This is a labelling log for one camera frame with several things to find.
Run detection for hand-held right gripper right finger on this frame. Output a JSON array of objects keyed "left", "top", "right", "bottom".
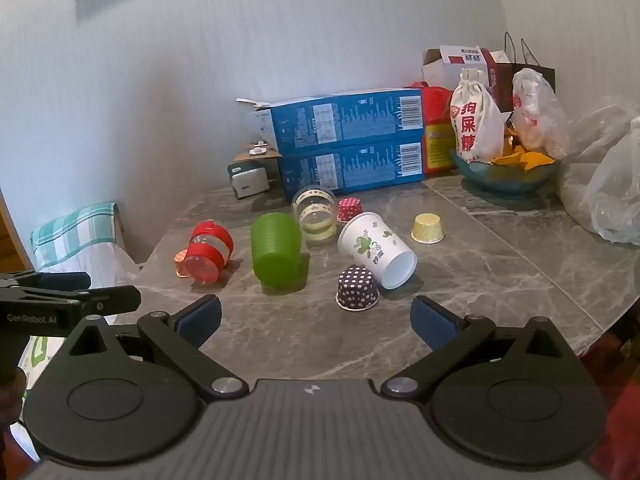
[{"left": 380, "top": 296, "right": 586, "bottom": 402}]

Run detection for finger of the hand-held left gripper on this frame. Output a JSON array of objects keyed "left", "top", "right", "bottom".
[
  {"left": 75, "top": 285, "right": 142, "bottom": 315},
  {"left": 0, "top": 270, "right": 92, "bottom": 292}
]

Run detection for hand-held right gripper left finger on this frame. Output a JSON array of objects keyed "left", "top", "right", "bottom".
[{"left": 47, "top": 294, "right": 250, "bottom": 404}]

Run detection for white paper cup green print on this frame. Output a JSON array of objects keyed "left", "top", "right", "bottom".
[{"left": 337, "top": 211, "right": 418, "bottom": 290}]

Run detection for clear cup with red bands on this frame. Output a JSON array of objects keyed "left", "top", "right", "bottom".
[{"left": 182, "top": 220, "right": 235, "bottom": 284}]

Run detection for purple polka dot paper cup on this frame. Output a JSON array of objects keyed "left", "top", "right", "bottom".
[{"left": 335, "top": 265, "right": 380, "bottom": 311}]

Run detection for yellow paper baking cup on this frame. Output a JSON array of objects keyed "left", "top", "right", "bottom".
[{"left": 410, "top": 213, "right": 445, "bottom": 245}]

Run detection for green plastic cup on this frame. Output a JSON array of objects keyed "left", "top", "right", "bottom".
[{"left": 250, "top": 212, "right": 304, "bottom": 291}]

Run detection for red polka dot paper cup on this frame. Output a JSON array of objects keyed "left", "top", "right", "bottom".
[{"left": 336, "top": 197, "right": 363, "bottom": 223}]

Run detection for clear cup with yellow bands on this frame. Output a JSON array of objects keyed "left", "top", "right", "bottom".
[{"left": 291, "top": 186, "right": 338, "bottom": 244}]

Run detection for white and green bag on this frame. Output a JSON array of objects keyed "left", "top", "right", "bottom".
[{"left": 17, "top": 334, "right": 68, "bottom": 386}]

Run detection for white cushion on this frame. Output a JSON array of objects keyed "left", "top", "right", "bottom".
[{"left": 47, "top": 241, "right": 145, "bottom": 326}]

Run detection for green checked cloth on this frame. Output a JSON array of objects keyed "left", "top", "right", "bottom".
[{"left": 29, "top": 202, "right": 120, "bottom": 272}]

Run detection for teal glass bowl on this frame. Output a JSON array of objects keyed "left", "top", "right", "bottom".
[{"left": 449, "top": 149, "right": 562, "bottom": 196}]

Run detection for brown open cardboard box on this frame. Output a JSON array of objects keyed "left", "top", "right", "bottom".
[{"left": 235, "top": 139, "right": 282, "bottom": 182}]

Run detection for blue cardboard box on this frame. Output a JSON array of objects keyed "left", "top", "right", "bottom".
[
  {"left": 276, "top": 132, "right": 426, "bottom": 202},
  {"left": 236, "top": 88, "right": 426, "bottom": 154}
]

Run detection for orange snack packets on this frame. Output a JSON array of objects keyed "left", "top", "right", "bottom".
[{"left": 491, "top": 122, "right": 557, "bottom": 177}]

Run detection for red and yellow container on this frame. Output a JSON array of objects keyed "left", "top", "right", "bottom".
[{"left": 406, "top": 81, "right": 460, "bottom": 177}]

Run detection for large translucent plastic bag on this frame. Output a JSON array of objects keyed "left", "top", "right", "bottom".
[{"left": 557, "top": 101, "right": 640, "bottom": 247}]

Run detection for clear plastic bag with snacks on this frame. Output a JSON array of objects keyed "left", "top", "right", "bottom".
[{"left": 510, "top": 67, "right": 571, "bottom": 162}]

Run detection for dark red box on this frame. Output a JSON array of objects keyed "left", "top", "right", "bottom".
[{"left": 486, "top": 50, "right": 517, "bottom": 112}]

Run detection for white and red carton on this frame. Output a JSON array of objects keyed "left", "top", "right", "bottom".
[{"left": 421, "top": 45, "right": 495, "bottom": 92}]

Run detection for black paper shopping bag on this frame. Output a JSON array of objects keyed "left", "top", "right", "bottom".
[{"left": 502, "top": 32, "right": 557, "bottom": 95}]

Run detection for white drawstring cloth bag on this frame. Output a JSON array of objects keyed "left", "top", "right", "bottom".
[{"left": 449, "top": 68, "right": 506, "bottom": 165}]

